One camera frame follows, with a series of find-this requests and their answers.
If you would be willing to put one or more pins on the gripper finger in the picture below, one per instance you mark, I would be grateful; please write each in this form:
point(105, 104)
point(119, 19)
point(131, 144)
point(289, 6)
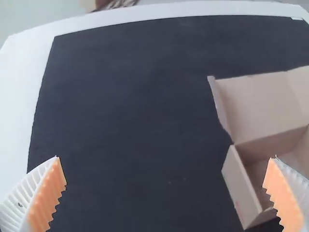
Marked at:
point(287, 193)
point(36, 193)

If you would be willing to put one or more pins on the cardboard box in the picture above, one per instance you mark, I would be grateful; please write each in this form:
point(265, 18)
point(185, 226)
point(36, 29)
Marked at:
point(253, 108)

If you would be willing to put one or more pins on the black mat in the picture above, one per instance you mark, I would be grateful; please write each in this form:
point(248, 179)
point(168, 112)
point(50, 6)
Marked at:
point(132, 108)

